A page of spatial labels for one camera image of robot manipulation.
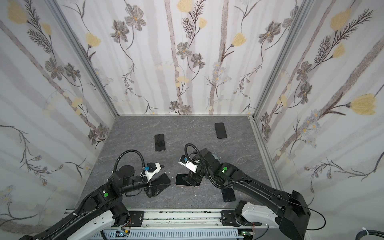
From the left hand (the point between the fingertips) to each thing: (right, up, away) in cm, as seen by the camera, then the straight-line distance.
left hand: (163, 172), depth 70 cm
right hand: (+10, +2, +4) cm, 11 cm away
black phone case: (+34, +19, +42) cm, 58 cm away
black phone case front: (-1, -3, -9) cm, 9 cm away
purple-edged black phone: (+6, -10, +16) cm, 20 cm away
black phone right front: (+34, -16, +13) cm, 40 cm away
